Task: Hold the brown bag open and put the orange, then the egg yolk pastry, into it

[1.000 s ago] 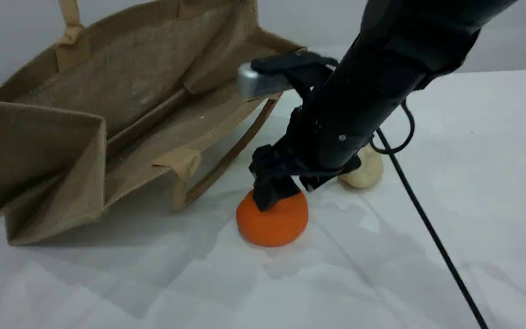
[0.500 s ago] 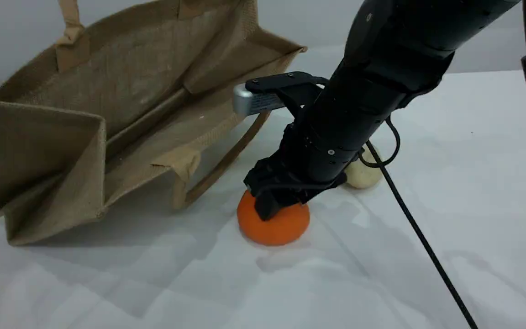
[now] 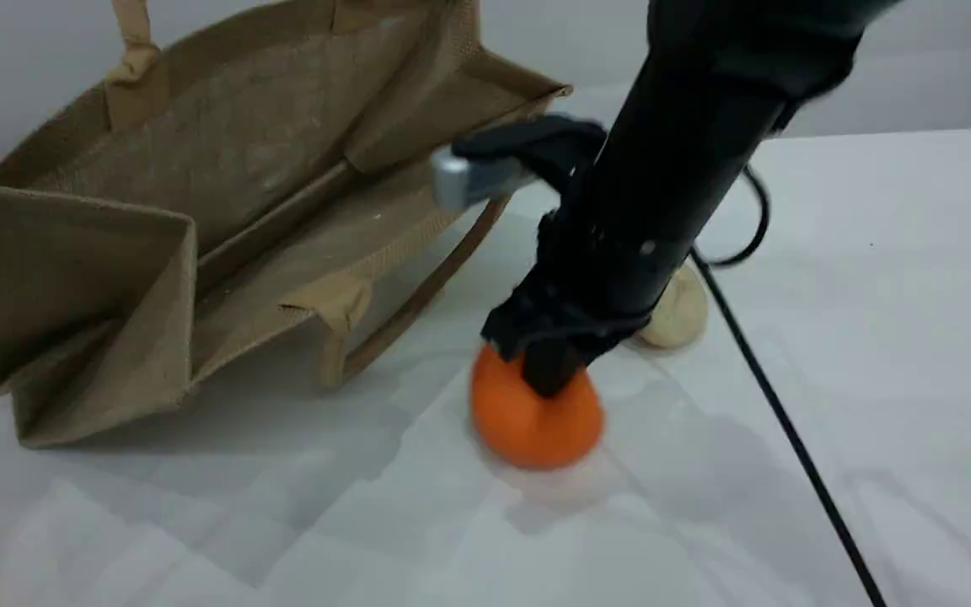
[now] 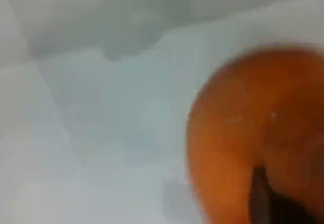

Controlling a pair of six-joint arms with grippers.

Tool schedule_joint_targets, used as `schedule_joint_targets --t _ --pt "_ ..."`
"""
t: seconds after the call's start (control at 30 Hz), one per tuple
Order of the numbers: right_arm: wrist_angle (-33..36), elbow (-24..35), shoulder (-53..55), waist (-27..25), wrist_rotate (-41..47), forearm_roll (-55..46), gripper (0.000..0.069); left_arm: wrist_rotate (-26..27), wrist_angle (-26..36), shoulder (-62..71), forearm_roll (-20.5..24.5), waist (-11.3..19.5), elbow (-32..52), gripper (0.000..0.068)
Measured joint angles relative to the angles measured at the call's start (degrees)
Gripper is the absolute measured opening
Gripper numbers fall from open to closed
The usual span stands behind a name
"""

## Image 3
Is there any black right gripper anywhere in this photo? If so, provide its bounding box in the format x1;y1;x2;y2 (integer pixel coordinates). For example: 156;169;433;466
481;211;655;399

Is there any orange pear-shaped toy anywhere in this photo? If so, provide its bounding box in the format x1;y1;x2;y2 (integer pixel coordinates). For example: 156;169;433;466
470;341;606;471

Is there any pale egg yolk pastry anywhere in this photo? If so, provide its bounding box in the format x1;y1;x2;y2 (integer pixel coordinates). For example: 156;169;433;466
633;261;710;351

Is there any brown jute tote bag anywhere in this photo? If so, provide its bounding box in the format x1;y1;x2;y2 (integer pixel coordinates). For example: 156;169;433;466
0;0;572;449

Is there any long black cable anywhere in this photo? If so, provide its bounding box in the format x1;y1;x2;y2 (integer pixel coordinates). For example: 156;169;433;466
688;164;888;607

